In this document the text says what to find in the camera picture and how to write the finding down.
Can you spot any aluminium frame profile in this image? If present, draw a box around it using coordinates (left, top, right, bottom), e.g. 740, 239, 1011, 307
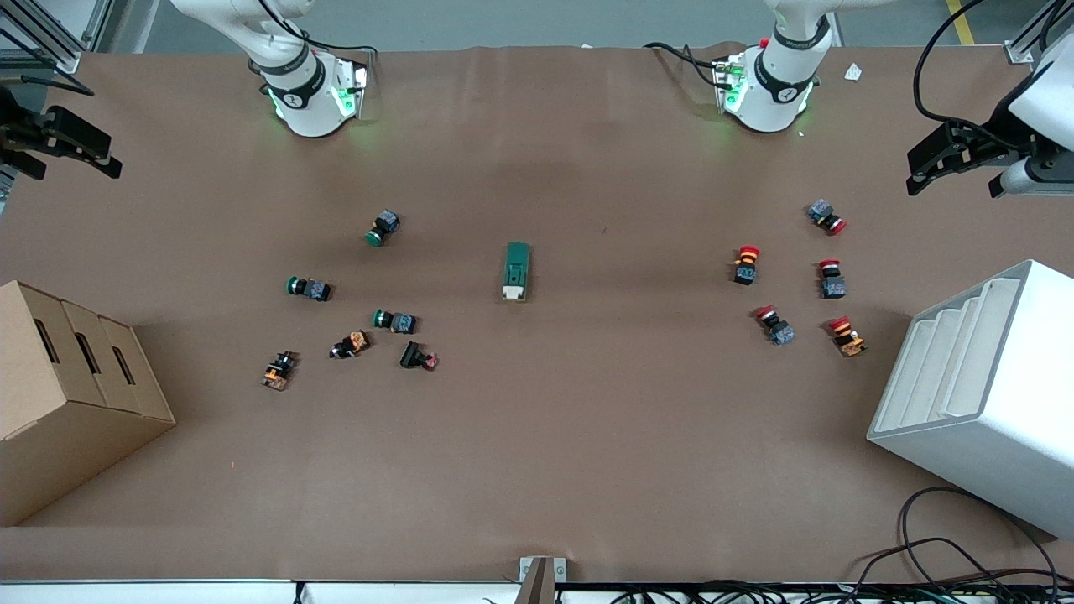
1004, 0, 1074, 65
0, 0, 114, 73

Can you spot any black looped cable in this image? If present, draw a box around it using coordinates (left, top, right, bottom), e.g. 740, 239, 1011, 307
847, 487, 1074, 604

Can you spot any black left arm base cable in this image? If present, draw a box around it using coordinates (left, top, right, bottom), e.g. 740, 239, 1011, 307
643, 40, 739, 89

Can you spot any green load switch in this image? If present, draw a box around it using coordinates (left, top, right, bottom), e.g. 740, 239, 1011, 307
502, 242, 533, 304

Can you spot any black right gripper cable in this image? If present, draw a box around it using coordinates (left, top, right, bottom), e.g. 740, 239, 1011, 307
0, 25, 95, 98

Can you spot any brown cardboard box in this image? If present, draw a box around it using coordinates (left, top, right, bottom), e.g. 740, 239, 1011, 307
0, 280, 177, 528

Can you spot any black cable bundle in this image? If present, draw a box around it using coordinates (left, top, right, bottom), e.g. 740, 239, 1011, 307
608, 579, 1074, 604

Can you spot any white plastic stepped rack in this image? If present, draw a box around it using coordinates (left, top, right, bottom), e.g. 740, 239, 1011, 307
867, 259, 1074, 540

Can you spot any brown paper table cover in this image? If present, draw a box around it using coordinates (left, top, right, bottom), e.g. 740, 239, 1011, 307
0, 44, 1074, 584

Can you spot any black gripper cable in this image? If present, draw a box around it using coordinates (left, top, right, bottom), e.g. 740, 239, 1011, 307
913, 0, 1074, 128
0, 25, 95, 98

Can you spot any black arm base cable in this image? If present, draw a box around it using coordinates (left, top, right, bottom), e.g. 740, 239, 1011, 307
256, 0, 380, 60
643, 40, 739, 89

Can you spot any black right arm base cable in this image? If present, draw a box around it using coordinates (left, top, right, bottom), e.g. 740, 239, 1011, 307
256, 0, 380, 60

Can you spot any white table edge rail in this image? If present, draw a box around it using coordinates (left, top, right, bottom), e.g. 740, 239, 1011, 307
0, 579, 523, 604

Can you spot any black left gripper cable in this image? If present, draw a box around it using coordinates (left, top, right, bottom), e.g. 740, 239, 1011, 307
913, 0, 1074, 128

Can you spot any red push button orange block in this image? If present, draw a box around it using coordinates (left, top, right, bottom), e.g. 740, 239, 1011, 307
827, 316, 868, 358

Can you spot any grey metal bracket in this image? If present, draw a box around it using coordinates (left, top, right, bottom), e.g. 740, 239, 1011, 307
519, 556, 567, 604

